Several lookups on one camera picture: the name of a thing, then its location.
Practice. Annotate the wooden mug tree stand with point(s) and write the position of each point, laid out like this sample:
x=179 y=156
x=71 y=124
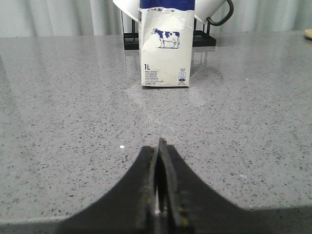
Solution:
x=308 y=33

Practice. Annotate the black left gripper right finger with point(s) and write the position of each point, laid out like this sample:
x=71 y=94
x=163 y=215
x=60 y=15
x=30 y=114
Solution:
x=188 y=205

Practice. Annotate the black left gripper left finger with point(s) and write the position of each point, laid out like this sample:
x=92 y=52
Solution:
x=128 y=208

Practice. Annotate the white mug black handle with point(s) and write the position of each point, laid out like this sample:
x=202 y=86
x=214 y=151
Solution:
x=204 y=10

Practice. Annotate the white blue milk carton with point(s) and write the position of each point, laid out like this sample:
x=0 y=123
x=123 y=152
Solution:
x=165 y=30

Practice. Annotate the black wire mug rack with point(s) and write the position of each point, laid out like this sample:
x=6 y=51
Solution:
x=201 y=36

